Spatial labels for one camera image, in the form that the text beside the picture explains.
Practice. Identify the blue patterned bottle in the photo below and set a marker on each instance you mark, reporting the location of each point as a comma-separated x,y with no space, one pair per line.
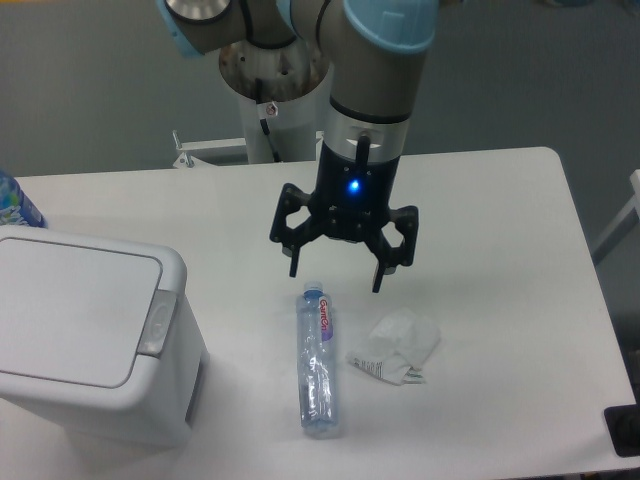
16,206

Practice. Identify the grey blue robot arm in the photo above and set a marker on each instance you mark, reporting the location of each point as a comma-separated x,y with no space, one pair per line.
332,81

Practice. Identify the clear plastic water bottle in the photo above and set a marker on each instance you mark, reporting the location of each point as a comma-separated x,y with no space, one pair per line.
316,363

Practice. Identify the white push-button trash can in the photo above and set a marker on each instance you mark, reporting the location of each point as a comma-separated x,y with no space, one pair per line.
98,336

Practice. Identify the white metal base bracket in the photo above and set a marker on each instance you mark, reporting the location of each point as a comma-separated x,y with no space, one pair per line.
224,152

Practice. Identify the black device at table edge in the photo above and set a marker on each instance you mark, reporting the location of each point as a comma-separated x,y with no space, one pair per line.
623,426

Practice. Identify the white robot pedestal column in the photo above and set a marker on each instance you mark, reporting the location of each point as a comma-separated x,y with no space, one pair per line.
281,94

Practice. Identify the crumpled white plastic wrapper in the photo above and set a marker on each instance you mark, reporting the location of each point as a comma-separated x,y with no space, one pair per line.
397,348

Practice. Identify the white frame at right edge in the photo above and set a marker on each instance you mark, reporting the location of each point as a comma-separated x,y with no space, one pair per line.
620,226

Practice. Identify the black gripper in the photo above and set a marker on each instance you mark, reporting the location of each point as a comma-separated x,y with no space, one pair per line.
355,200

